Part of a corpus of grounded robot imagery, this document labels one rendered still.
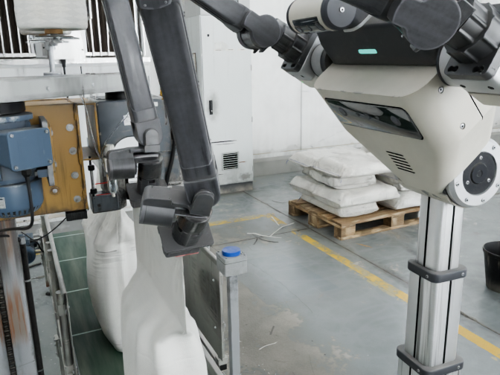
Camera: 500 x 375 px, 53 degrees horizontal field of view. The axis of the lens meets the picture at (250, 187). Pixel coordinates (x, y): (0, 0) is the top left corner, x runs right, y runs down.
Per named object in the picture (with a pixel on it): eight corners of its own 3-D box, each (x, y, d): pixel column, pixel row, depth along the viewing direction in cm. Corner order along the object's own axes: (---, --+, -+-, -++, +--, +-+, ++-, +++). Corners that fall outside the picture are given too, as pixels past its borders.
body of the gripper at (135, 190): (124, 189, 127) (125, 166, 122) (164, 184, 131) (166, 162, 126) (130, 206, 123) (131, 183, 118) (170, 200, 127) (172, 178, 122)
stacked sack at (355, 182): (379, 188, 418) (379, 172, 414) (334, 193, 405) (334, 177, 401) (340, 172, 479) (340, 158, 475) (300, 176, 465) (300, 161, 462)
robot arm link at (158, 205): (216, 195, 84) (213, 164, 90) (147, 185, 81) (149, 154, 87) (201, 244, 91) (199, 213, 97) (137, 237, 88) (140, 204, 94)
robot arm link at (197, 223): (213, 222, 89) (213, 194, 92) (175, 217, 87) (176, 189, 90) (204, 238, 94) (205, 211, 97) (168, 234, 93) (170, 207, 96)
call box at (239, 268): (248, 272, 162) (247, 255, 160) (225, 277, 159) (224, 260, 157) (237, 263, 169) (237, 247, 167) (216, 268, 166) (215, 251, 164)
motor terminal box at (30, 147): (56, 174, 121) (50, 127, 118) (14, 183, 113) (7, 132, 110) (39, 170, 126) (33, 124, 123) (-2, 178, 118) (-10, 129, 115)
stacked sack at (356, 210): (381, 213, 425) (382, 199, 422) (338, 221, 407) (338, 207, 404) (336, 195, 483) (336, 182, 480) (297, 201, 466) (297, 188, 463)
